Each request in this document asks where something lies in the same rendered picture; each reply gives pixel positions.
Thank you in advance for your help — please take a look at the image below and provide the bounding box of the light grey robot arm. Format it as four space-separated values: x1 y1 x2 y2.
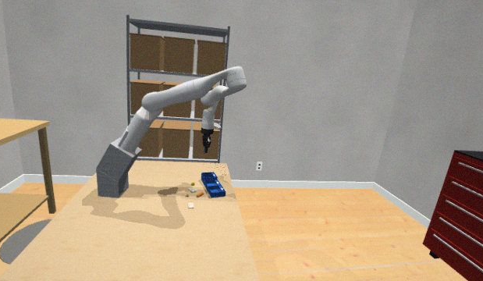
118 66 247 152

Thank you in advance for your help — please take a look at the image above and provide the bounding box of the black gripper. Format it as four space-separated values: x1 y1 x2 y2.
201 128 214 154

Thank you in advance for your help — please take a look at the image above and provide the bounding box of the blue three-compartment bin rack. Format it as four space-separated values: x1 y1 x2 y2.
201 172 226 197

